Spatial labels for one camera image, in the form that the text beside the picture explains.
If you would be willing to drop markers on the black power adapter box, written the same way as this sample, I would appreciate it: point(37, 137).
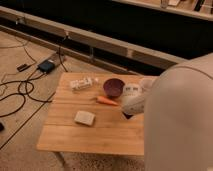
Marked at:
point(46, 66)

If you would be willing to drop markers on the small black floor device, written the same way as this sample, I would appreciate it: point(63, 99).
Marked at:
point(23, 67)

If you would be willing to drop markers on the white sponge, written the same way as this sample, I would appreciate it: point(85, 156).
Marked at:
point(84, 117)

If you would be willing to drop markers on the long wooden beam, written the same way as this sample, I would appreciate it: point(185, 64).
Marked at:
point(135, 52)

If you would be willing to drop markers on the clear plastic cup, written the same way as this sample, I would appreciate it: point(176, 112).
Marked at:
point(146, 84)

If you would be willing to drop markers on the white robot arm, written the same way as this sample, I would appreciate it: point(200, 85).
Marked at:
point(178, 117)

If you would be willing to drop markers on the orange carrot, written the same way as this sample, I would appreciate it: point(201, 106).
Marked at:
point(104, 100)

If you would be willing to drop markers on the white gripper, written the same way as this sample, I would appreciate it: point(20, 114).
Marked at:
point(131, 90)

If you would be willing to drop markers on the purple bowl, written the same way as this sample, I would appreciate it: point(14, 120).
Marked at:
point(113, 87)

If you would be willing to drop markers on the wooden table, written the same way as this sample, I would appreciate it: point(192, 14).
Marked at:
point(110, 133)

